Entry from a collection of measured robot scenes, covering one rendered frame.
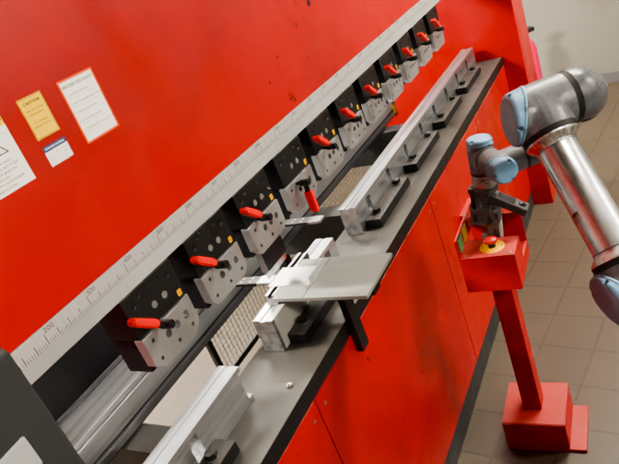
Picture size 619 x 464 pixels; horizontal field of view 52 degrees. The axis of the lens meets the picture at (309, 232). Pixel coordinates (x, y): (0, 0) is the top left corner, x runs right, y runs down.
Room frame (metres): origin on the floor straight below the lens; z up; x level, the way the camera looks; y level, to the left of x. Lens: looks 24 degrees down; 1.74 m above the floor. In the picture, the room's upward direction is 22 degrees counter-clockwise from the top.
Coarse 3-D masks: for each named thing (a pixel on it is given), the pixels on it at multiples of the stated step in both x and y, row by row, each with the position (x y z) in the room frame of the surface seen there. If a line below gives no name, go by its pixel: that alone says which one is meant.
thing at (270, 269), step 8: (280, 240) 1.49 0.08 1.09; (272, 248) 1.46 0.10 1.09; (280, 248) 1.48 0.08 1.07; (256, 256) 1.43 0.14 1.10; (264, 256) 1.42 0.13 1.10; (272, 256) 1.44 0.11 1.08; (280, 256) 1.47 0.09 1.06; (264, 264) 1.42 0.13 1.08; (272, 264) 1.43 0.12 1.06; (280, 264) 1.47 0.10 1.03; (264, 272) 1.42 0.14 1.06; (272, 272) 1.44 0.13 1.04
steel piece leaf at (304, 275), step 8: (320, 264) 1.43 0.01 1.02; (288, 272) 1.48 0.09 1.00; (296, 272) 1.46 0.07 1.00; (304, 272) 1.45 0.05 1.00; (312, 272) 1.39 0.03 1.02; (320, 272) 1.42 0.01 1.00; (288, 280) 1.44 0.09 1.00; (296, 280) 1.42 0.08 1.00; (304, 280) 1.40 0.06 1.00; (312, 280) 1.38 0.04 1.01
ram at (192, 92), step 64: (0, 0) 1.10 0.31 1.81; (64, 0) 1.20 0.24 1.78; (128, 0) 1.32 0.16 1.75; (192, 0) 1.48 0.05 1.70; (256, 0) 1.68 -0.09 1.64; (320, 0) 1.95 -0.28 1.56; (384, 0) 2.35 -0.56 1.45; (0, 64) 1.05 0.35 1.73; (64, 64) 1.15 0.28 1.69; (128, 64) 1.26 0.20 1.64; (192, 64) 1.40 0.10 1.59; (256, 64) 1.59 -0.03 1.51; (320, 64) 1.84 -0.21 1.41; (64, 128) 1.10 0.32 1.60; (128, 128) 1.20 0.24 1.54; (192, 128) 1.34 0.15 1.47; (256, 128) 1.51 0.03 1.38; (64, 192) 1.04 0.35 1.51; (128, 192) 1.14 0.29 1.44; (192, 192) 1.27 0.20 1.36; (0, 256) 0.92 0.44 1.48; (64, 256) 0.99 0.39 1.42; (0, 320) 0.87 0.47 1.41
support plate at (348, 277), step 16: (352, 256) 1.43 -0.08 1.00; (368, 256) 1.40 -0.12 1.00; (384, 256) 1.37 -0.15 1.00; (336, 272) 1.39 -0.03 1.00; (352, 272) 1.36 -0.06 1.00; (368, 272) 1.33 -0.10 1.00; (288, 288) 1.40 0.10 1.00; (304, 288) 1.37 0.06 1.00; (320, 288) 1.34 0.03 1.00; (336, 288) 1.31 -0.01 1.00; (352, 288) 1.28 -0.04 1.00; (368, 288) 1.25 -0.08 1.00
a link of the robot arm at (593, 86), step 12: (576, 72) 1.23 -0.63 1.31; (588, 72) 1.23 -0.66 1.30; (588, 84) 1.20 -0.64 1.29; (600, 84) 1.21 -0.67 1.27; (588, 96) 1.20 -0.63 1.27; (600, 96) 1.20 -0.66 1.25; (588, 108) 1.20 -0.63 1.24; (600, 108) 1.22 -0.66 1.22; (588, 120) 1.28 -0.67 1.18; (528, 156) 1.53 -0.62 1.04
